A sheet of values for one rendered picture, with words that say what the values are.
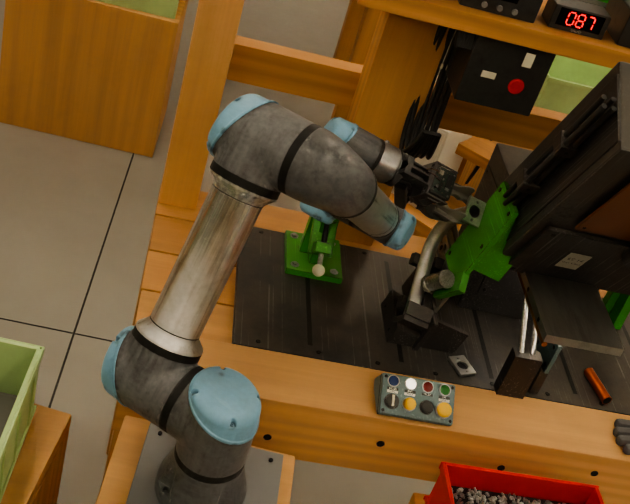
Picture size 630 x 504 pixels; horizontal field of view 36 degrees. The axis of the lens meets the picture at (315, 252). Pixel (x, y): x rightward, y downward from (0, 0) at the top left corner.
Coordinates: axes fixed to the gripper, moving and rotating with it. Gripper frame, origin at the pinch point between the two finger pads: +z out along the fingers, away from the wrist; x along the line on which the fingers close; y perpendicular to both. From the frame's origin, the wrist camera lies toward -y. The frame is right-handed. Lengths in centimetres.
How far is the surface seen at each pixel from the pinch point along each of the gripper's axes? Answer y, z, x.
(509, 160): -6.0, 9.0, 17.4
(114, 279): -171, -30, -18
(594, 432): 7, 41, -32
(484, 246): 6.7, 2.3, -7.4
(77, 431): -120, -32, -70
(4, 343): -8, -72, -58
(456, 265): -2.1, 2.7, -10.7
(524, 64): 7.9, -2.8, 30.9
